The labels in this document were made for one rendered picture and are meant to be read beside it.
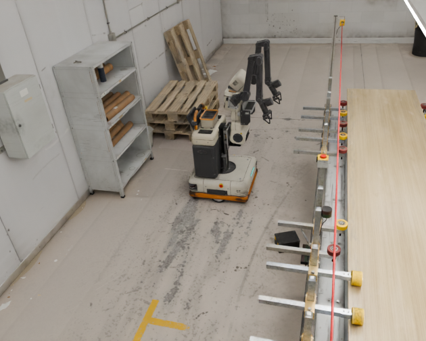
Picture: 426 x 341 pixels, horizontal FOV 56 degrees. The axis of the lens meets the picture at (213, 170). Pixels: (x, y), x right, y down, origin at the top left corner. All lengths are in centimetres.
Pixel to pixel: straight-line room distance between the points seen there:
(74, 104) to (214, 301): 240
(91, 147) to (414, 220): 320
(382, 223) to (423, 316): 71
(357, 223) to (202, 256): 159
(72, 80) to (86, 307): 214
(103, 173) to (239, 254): 183
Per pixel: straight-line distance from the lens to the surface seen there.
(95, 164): 464
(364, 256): 259
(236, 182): 423
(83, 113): 436
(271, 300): 221
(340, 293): 273
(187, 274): 368
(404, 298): 242
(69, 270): 404
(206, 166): 421
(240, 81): 388
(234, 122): 407
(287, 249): 261
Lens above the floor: 267
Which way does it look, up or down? 32 degrees down
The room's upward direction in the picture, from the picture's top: 5 degrees counter-clockwise
